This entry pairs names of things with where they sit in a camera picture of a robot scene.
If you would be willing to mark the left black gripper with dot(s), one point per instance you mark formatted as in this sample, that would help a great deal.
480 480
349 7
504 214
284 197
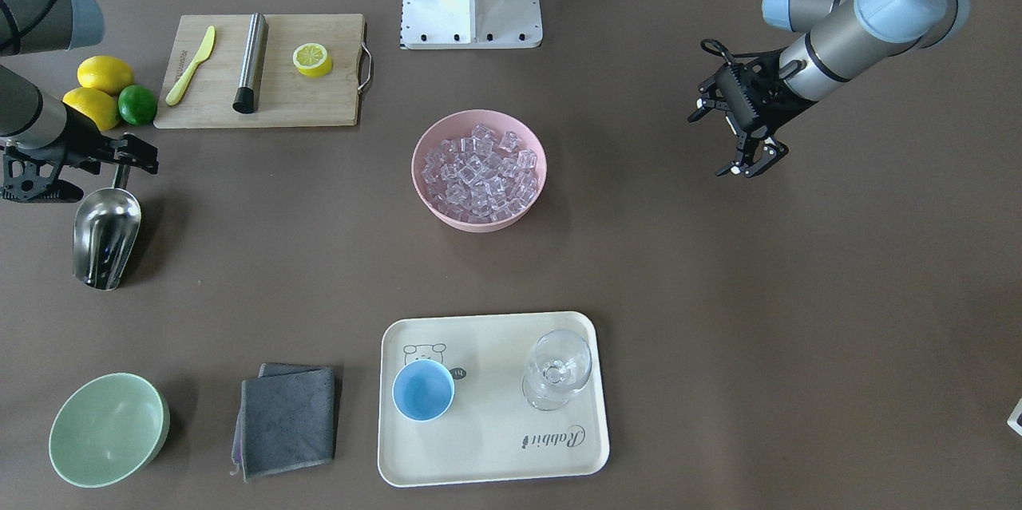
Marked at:
770 120

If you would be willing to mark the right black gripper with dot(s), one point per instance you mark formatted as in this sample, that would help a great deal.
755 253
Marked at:
82 137

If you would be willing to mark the metal ice scoop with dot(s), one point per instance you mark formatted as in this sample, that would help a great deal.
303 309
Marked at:
105 229

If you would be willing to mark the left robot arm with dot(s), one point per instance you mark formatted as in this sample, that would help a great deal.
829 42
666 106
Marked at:
837 40

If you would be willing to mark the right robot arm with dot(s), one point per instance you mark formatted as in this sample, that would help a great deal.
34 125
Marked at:
40 134

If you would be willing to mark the clear ice cubes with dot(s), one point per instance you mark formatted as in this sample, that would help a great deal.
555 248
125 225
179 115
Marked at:
482 175

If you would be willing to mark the light blue cup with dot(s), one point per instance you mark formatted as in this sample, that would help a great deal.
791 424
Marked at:
423 390

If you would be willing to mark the green lime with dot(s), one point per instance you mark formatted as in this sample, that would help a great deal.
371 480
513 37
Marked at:
137 105

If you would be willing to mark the yellow lemon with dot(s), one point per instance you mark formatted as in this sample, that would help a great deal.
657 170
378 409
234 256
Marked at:
109 74
101 108

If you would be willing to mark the yellow plastic knife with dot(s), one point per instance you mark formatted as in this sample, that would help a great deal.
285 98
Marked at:
201 55

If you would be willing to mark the steel muddler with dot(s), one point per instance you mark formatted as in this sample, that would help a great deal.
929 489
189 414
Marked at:
247 93

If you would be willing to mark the wooden cutting board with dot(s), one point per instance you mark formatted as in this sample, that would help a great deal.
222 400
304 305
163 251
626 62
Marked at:
286 98

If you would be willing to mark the half lemon slice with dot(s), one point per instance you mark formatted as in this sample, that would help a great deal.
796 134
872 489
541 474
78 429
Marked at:
312 60

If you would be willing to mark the pink bowl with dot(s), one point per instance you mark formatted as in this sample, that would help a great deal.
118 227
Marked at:
465 119

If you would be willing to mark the green bowl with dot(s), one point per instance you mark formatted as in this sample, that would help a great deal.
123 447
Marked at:
108 430

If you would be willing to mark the clear wine glass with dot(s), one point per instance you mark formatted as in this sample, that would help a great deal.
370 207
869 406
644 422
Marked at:
558 367

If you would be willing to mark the grey folded cloth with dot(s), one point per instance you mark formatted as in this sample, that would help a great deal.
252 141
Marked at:
286 420

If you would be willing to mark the cream serving tray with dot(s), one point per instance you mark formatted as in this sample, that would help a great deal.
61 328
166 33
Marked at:
490 432

